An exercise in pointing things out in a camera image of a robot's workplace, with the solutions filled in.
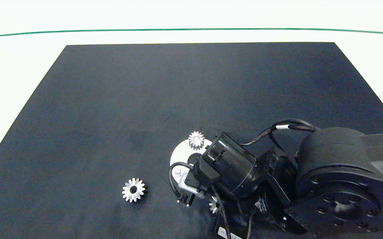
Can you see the small steel gear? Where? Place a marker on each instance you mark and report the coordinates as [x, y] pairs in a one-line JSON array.
[[213, 206], [193, 142]]

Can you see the large steel gear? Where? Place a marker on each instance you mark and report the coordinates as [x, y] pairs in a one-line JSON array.
[[128, 193]]

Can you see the round white plate with pins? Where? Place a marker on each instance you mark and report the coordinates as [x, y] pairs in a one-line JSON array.
[[179, 155]]

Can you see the dark rubber mat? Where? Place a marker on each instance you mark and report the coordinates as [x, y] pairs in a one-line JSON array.
[[178, 93]]

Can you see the green tape line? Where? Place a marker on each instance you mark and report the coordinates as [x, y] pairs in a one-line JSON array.
[[191, 29]]

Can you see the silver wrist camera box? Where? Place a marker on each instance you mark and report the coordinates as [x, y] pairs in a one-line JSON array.
[[186, 184]]

